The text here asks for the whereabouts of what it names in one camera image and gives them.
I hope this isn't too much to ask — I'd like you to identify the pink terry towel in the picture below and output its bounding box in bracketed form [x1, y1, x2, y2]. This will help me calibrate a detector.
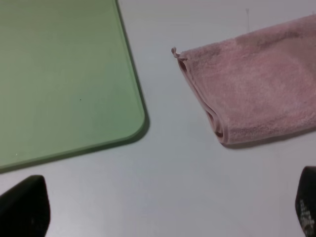
[171, 15, 316, 146]

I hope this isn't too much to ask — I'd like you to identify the green plastic tray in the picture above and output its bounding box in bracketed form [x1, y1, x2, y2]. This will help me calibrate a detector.
[0, 0, 148, 173]

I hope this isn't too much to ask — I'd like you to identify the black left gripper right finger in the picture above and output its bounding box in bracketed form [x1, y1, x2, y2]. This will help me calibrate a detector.
[295, 166, 316, 237]

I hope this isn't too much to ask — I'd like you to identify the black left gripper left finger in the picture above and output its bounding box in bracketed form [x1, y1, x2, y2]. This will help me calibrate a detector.
[0, 175, 50, 237]

